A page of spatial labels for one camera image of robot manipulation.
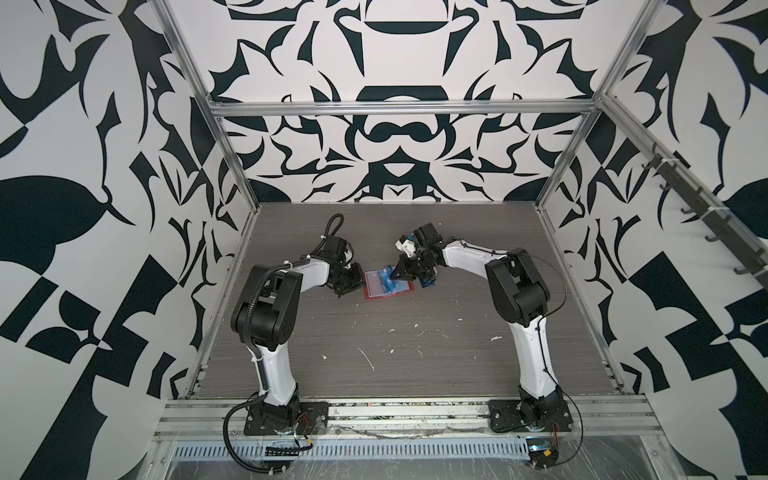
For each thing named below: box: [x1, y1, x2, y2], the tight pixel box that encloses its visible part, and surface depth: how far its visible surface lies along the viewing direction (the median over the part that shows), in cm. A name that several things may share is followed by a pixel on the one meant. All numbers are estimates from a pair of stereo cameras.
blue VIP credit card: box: [378, 265, 398, 294], surface depth 98 cm
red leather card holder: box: [364, 269, 414, 300], surface depth 98 cm
